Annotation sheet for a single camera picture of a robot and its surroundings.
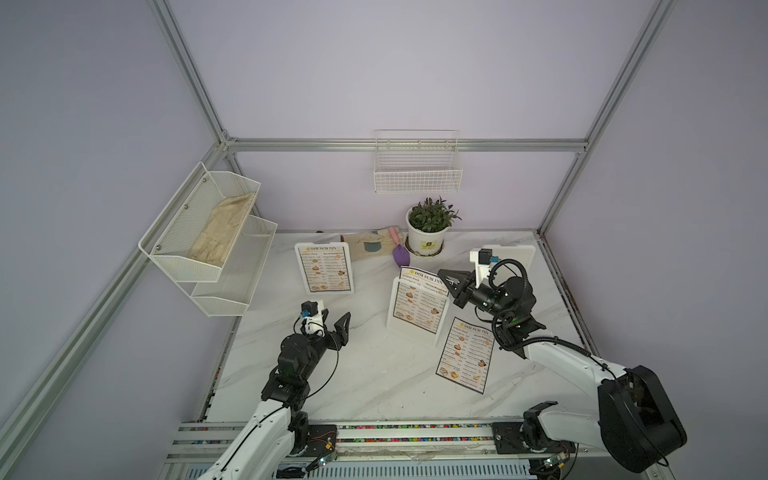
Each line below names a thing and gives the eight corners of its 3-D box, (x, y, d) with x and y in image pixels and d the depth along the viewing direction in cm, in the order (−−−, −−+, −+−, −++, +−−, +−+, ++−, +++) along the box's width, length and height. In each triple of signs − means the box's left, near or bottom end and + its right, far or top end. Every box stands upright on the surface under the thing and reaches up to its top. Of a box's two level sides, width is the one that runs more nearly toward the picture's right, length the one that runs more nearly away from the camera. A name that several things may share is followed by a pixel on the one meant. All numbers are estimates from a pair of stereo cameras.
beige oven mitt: (350, 263, 113) (349, 259, 111) (344, 239, 121) (343, 235, 120) (407, 251, 117) (408, 247, 115) (398, 228, 125) (398, 224, 123)
